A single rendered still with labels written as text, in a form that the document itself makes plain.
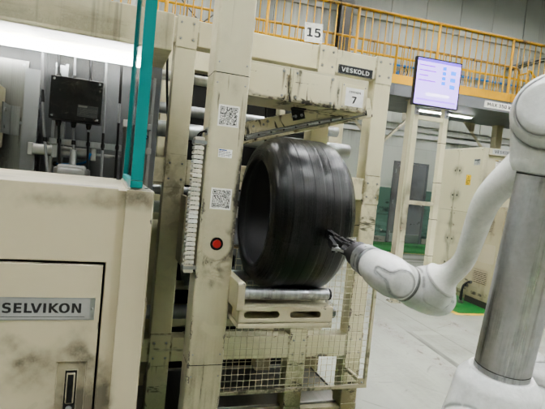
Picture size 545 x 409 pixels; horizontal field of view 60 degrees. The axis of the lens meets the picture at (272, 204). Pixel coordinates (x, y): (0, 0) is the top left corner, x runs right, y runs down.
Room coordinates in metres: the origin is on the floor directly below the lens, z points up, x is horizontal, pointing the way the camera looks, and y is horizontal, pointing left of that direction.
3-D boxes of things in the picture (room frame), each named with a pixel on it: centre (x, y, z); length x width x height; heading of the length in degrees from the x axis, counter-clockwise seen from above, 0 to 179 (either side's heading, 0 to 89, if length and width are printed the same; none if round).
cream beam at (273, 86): (2.14, -0.05, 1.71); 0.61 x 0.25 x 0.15; 109
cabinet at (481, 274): (5.86, -3.07, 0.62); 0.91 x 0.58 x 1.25; 105
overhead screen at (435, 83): (5.55, -1.76, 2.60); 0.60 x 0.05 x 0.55; 105
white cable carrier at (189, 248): (1.66, 0.27, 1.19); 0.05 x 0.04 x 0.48; 19
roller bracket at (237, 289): (1.76, 0.14, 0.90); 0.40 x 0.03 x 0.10; 19
